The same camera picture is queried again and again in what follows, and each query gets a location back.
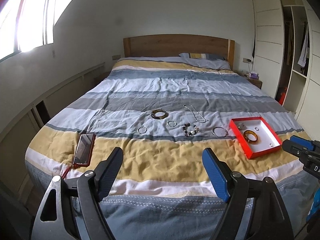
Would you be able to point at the red jewelry box tray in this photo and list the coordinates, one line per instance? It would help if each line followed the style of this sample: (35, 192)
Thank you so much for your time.
(268, 142)

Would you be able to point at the red object in wardrobe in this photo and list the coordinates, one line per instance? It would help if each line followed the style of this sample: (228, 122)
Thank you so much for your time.
(282, 95)

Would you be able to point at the window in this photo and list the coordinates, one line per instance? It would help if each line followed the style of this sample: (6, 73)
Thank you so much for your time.
(28, 24)

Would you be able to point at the wooden nightstand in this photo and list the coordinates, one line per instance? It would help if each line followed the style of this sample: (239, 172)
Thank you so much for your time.
(255, 82)

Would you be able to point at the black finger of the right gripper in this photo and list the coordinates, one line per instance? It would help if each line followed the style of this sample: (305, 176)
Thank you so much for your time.
(295, 149)

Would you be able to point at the red-cased smartphone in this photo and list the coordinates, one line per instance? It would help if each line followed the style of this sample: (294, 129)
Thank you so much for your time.
(84, 149)

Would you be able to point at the striped duvet bed cover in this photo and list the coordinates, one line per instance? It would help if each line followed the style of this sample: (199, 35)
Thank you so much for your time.
(162, 190)

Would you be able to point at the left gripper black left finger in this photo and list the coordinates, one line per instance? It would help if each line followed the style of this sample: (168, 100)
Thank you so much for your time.
(106, 173)

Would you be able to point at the hanging shirt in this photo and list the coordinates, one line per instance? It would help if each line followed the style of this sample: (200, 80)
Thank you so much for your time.
(305, 48)

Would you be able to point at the white wardrobe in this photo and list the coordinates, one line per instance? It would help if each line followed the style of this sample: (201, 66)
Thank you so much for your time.
(279, 31)

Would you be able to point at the right hand blue glove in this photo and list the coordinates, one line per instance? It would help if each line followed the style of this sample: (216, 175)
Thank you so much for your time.
(315, 206)

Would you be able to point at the purple tissue box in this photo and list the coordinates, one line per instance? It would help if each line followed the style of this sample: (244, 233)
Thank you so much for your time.
(253, 75)

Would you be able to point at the wooden headboard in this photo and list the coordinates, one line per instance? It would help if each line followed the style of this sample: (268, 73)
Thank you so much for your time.
(171, 45)

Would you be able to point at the striped pillow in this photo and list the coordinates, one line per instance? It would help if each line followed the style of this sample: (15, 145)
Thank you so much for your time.
(214, 64)

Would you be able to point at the amber bangle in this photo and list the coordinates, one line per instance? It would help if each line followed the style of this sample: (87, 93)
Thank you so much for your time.
(250, 136)

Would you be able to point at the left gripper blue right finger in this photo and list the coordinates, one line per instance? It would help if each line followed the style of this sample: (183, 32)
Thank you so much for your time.
(215, 169)

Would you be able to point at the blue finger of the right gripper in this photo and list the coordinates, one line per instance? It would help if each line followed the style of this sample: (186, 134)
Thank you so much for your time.
(305, 143)

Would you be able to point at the thin silver bangle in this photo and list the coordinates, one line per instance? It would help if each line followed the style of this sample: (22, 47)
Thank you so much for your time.
(219, 132)

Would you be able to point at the dark olive bangle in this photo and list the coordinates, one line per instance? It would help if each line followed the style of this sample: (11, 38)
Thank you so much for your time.
(159, 114)

